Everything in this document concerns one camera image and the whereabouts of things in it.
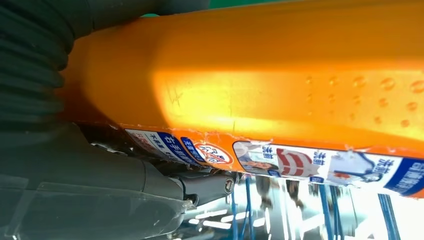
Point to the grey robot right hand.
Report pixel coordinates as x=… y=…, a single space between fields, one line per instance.
x=82 y=185

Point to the blue metal rack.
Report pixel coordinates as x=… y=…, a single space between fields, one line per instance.
x=326 y=212

